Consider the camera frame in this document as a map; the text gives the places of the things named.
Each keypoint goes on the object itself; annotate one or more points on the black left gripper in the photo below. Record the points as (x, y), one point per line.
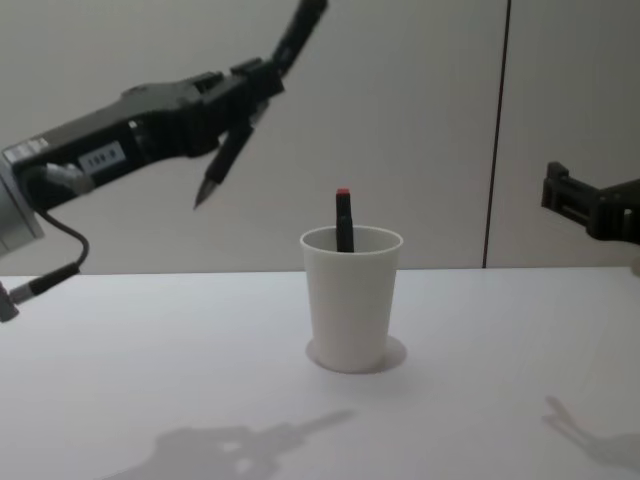
(150, 125)

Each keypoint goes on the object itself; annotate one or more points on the white plastic cup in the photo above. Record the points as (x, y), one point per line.
(350, 300)

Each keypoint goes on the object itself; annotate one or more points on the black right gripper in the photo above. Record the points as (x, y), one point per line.
(620, 215)

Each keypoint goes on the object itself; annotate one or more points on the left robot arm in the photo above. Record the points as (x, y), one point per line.
(15, 225)

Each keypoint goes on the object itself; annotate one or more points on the black pen with red cap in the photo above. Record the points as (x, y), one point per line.
(344, 220)

